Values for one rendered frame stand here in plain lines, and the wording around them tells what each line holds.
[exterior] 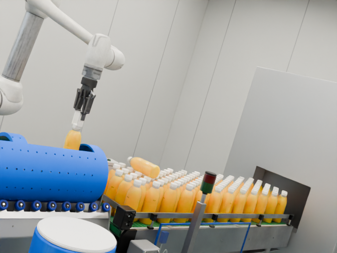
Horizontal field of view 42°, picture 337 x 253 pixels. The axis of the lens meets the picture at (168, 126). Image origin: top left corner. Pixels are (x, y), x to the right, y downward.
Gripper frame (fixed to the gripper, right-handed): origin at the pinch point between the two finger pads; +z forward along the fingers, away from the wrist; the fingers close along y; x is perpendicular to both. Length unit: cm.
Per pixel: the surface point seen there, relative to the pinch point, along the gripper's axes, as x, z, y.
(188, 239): 55, 43, 42
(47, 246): -40, 33, 62
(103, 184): 9.9, 25.1, 19.7
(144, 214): 35, 37, 26
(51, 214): -11.2, 41.0, 16.6
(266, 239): 154, 53, 29
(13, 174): -34.9, 23.6, 19.6
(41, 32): 116, -45, -289
